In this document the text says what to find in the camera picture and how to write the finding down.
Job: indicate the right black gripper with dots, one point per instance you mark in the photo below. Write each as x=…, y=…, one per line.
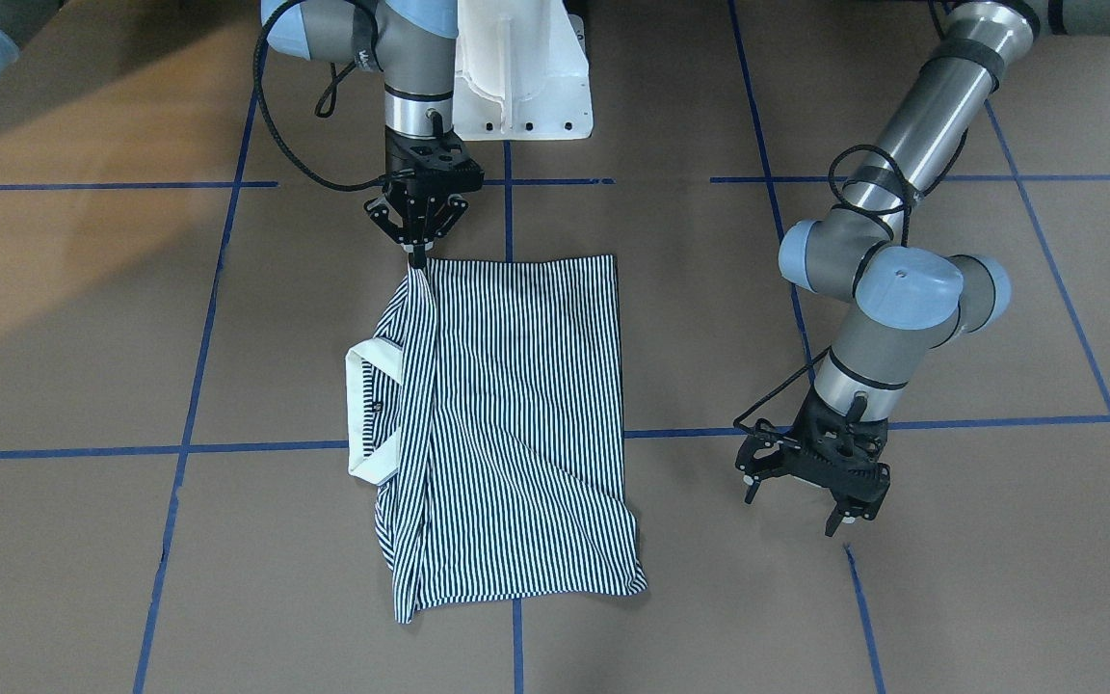
x=417, y=211

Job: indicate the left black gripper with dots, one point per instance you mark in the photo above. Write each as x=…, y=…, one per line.
x=764, y=457

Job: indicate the striped polo shirt white collar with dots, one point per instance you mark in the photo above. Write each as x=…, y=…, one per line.
x=486, y=408

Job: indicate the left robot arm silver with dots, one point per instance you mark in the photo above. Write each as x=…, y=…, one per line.
x=903, y=301

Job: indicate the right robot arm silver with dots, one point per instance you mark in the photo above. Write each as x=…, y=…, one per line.
x=410, y=43

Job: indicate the brown paper table cover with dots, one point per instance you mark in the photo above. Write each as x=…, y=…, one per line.
x=176, y=513

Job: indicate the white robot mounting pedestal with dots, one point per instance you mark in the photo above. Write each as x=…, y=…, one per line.
x=523, y=73

